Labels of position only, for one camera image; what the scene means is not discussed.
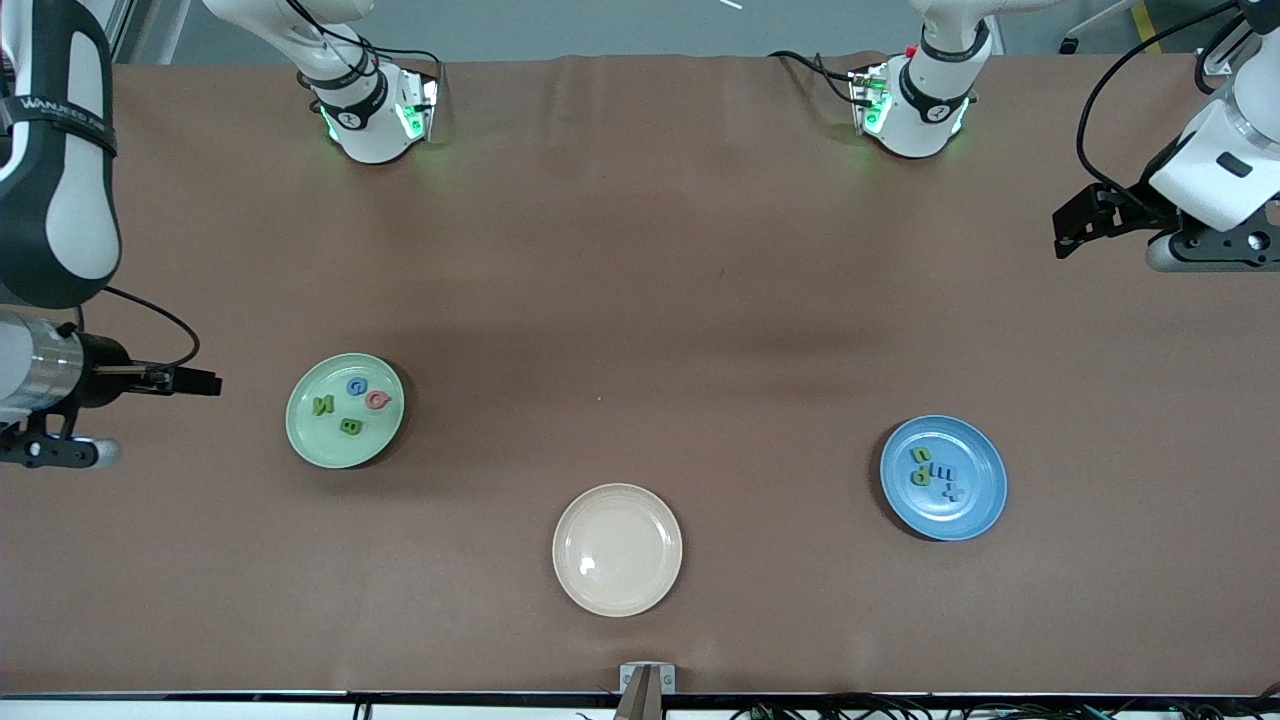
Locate black left base cable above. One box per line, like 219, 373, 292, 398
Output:
768, 50, 863, 101

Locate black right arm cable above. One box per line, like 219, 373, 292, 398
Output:
285, 0, 443, 76

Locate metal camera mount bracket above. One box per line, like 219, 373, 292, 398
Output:
615, 663, 677, 720

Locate tangled black cables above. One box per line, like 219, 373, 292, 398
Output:
730, 690, 1280, 720

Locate brown table cover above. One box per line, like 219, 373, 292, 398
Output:
0, 52, 1280, 698

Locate aluminium frame profile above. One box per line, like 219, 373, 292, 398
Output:
1197, 0, 1261, 81
100, 0, 138, 63

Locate green plate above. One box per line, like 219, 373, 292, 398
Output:
285, 352, 406, 470

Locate white stand leg with caster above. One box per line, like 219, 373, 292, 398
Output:
1060, 0, 1136, 53

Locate blue plate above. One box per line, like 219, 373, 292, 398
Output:
879, 414, 1009, 542

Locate beige plate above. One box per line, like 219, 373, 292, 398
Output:
552, 483, 684, 618

